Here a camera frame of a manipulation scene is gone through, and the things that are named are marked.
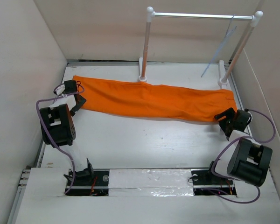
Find orange trousers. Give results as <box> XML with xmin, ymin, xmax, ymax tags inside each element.
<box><xmin>73</xmin><ymin>76</ymin><xmax>237</xmax><ymax>122</ymax></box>

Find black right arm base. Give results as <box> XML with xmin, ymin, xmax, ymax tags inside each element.
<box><xmin>188</xmin><ymin>168</ymin><xmax>237</xmax><ymax>196</ymax></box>

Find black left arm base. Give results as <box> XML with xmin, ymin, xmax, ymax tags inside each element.
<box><xmin>64</xmin><ymin>169</ymin><xmax>110</xmax><ymax>196</ymax></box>

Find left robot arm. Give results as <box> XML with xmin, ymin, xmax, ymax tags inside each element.
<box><xmin>36</xmin><ymin>80</ymin><xmax>95</xmax><ymax>185</ymax></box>

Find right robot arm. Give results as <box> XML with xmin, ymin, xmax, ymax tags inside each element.
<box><xmin>206</xmin><ymin>107</ymin><xmax>276</xmax><ymax>187</ymax></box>

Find white garment rack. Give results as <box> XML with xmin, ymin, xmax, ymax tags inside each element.
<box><xmin>137</xmin><ymin>6</ymin><xmax>264</xmax><ymax>89</ymax></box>

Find silver tape strip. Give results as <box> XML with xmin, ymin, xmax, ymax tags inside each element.
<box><xmin>108</xmin><ymin>168</ymin><xmax>194</xmax><ymax>197</ymax></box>

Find blue wire hanger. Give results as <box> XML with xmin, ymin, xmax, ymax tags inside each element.
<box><xmin>200</xmin><ymin>14</ymin><xmax>238</xmax><ymax>77</ymax></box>

